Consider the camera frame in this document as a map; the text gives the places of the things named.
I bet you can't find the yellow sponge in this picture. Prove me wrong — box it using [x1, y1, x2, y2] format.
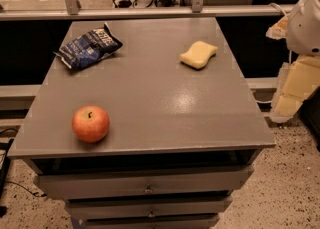
[179, 41, 218, 70]

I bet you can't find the blue chip bag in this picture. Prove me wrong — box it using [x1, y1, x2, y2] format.
[55, 23, 122, 69]

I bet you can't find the grey drawer cabinet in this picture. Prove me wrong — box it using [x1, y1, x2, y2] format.
[9, 18, 274, 229]

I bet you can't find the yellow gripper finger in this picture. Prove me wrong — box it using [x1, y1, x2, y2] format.
[266, 15, 288, 40]
[269, 55, 320, 123]

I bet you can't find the red apple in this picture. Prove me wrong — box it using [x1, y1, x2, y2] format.
[72, 105, 110, 143]

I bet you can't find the black floor cable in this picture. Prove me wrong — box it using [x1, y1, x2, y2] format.
[0, 127, 48, 198]

